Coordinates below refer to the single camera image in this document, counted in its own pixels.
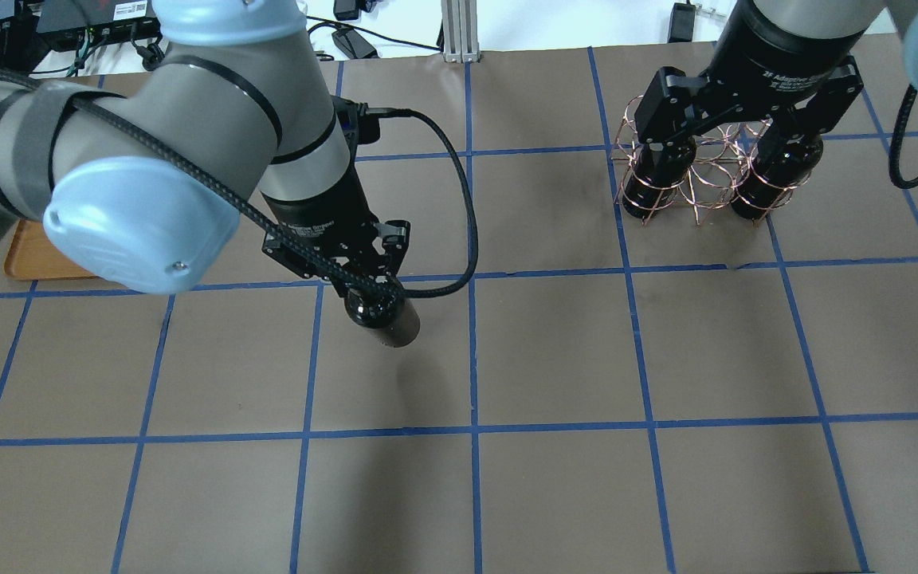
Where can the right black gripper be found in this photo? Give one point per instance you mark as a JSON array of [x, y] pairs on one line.
[[778, 49]]

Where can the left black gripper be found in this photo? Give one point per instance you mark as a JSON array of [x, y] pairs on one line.
[[322, 204]]

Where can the dark wine bottle carried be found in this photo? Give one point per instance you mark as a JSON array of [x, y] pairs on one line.
[[392, 321]]

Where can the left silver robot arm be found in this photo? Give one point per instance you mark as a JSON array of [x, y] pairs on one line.
[[146, 190]]

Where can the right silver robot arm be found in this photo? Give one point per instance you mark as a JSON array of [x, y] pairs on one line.
[[904, 15]]

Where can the dark wine bottle far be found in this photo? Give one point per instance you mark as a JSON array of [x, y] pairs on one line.
[[760, 193]]

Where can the dark wine bottle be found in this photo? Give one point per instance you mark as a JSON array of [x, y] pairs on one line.
[[644, 198], [760, 193]]

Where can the dark wine bottle near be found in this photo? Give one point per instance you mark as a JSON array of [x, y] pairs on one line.
[[644, 198]]

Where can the wooden tray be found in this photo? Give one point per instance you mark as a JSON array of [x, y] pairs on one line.
[[32, 257]]

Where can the black power adapter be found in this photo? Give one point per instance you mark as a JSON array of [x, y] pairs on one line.
[[682, 22]]

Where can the copper wire bottle basket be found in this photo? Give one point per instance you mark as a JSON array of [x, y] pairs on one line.
[[710, 183]]

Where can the aluminium frame post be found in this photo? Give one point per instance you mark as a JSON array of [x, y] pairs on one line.
[[461, 43]]

